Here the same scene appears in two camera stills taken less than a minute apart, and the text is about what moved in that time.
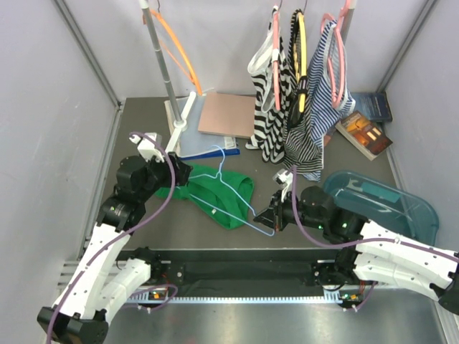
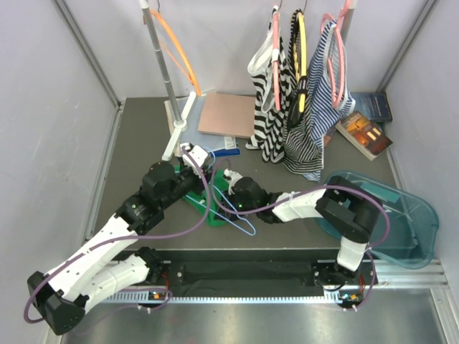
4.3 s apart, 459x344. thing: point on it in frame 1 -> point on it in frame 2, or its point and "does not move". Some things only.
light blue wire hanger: x=272 y=235 -> x=213 y=153
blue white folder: x=196 y=144 does not move
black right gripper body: x=284 y=211 -> x=235 y=205
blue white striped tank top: x=330 y=91 does not move
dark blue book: x=374 y=104 does not move
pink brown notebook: x=228 y=114 does not move
